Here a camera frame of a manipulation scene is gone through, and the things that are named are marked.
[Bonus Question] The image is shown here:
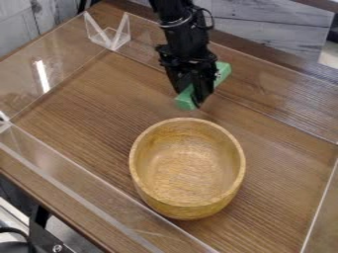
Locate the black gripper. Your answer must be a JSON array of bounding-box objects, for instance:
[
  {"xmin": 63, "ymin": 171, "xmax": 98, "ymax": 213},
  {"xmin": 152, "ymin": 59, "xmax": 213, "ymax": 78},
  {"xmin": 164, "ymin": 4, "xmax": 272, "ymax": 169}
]
[{"xmin": 156, "ymin": 23, "xmax": 220, "ymax": 109}]

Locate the green rectangular block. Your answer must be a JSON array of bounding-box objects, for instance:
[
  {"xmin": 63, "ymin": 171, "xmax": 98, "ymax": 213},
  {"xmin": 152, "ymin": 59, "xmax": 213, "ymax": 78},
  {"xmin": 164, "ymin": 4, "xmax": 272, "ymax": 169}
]
[{"xmin": 174, "ymin": 61, "xmax": 232, "ymax": 111}]

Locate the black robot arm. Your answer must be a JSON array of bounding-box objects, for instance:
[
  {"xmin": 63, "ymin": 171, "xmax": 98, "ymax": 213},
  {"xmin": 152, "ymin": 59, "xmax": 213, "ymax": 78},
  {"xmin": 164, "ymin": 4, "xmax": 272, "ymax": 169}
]
[{"xmin": 150, "ymin": 0, "xmax": 218, "ymax": 107}]

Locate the brown wooden bowl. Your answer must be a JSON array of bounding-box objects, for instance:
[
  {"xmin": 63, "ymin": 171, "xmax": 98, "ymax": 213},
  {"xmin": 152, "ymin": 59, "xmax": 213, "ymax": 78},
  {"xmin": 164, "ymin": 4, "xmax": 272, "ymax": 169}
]
[{"xmin": 129, "ymin": 118, "xmax": 246, "ymax": 220}]

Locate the clear acrylic tray wall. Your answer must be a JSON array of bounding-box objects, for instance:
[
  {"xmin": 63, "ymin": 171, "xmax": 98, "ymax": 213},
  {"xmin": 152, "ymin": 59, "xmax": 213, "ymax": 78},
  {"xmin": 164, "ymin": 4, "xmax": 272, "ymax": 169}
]
[{"xmin": 0, "ymin": 18, "xmax": 338, "ymax": 253}]

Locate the black cable under table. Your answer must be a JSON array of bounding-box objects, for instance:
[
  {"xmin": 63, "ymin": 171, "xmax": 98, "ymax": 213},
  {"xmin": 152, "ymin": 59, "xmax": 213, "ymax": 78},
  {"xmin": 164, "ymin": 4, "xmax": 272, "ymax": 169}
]
[{"xmin": 0, "ymin": 226, "xmax": 33, "ymax": 253}]

